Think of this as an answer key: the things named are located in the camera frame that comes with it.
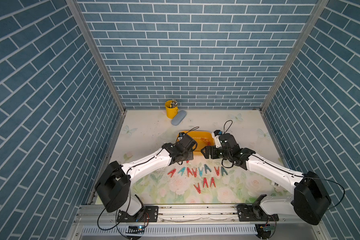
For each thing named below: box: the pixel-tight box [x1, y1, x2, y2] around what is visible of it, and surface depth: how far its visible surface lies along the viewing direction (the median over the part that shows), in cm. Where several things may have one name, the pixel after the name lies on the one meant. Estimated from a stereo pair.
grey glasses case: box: [171, 110, 187, 126], surface depth 114 cm
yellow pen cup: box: [165, 100, 179, 119], surface depth 113 cm
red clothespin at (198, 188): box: [193, 182, 201, 194], surface depth 84 cm
